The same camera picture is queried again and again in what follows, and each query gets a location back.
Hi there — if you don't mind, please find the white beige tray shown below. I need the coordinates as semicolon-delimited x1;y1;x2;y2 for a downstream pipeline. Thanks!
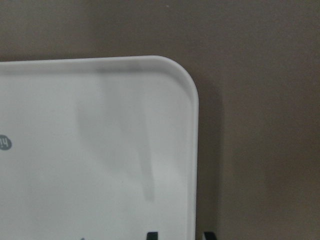
0;56;199;240

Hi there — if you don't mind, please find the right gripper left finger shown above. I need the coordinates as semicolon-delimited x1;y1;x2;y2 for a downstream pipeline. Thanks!
146;231;158;240

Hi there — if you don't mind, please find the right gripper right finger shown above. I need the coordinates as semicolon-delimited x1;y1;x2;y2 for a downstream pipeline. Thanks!
202;231;217;240

